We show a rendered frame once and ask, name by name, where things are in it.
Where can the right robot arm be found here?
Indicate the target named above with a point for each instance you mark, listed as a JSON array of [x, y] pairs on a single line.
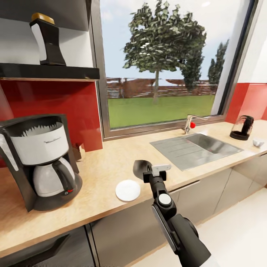
[[179, 231]]

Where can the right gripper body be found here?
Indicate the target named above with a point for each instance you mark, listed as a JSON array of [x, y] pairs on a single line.
[[149, 178]]

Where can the electric kettle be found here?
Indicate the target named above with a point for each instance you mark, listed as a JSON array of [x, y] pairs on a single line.
[[242, 128]]

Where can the coffee cup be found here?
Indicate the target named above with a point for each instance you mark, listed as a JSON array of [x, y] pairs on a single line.
[[258, 142]]

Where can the bottle of coffee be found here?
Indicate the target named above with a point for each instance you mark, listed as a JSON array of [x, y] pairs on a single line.
[[47, 35]]

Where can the dishwasher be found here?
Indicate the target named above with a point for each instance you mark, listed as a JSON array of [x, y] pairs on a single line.
[[69, 249]]

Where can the paper coffee filter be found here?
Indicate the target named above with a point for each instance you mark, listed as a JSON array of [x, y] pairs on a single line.
[[141, 166]]

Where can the saucer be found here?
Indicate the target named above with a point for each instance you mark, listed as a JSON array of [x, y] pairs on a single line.
[[128, 190]]

